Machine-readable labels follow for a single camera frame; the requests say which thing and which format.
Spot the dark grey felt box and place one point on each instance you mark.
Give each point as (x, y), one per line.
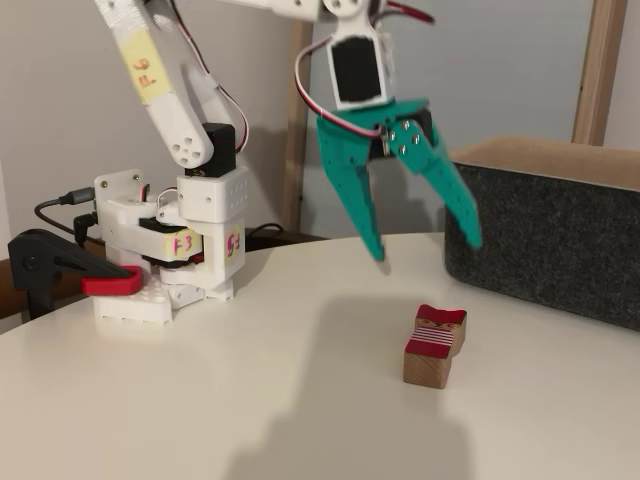
(540, 240)

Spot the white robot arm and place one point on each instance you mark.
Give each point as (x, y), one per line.
(165, 105)

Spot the teal gripper black servo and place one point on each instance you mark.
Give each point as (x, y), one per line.
(345, 136)

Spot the light wooden post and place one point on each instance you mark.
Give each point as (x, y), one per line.
(597, 75)
(295, 150)

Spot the black clamp with red jaw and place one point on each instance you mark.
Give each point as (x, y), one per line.
(45, 260)

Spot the dark low furniture piece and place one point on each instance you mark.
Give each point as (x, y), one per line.
(295, 237)

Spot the wooden block red striped top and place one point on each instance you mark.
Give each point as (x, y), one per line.
(430, 367)

